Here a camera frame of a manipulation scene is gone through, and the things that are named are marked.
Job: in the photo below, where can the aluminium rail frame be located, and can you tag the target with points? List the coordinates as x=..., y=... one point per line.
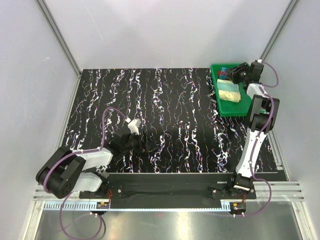
x=278, y=191

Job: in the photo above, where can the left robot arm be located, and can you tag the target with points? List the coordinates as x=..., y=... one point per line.
x=64, y=172

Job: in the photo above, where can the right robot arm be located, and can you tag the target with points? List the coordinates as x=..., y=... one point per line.
x=260, y=120

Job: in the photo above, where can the red and blue towel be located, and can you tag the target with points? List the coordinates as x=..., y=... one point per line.
x=224, y=73

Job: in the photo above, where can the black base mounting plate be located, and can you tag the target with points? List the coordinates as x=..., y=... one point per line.
x=165, y=203

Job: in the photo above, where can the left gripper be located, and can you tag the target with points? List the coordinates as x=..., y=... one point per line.
x=142, y=145

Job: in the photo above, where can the green plastic bin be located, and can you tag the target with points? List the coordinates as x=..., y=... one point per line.
x=225, y=108

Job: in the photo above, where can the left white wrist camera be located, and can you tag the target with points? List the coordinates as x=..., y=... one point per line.
x=134, y=125

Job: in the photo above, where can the yellow and green towel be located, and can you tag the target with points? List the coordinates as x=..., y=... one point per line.
x=228, y=91

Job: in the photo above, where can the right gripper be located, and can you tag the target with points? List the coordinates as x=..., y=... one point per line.
x=234, y=71

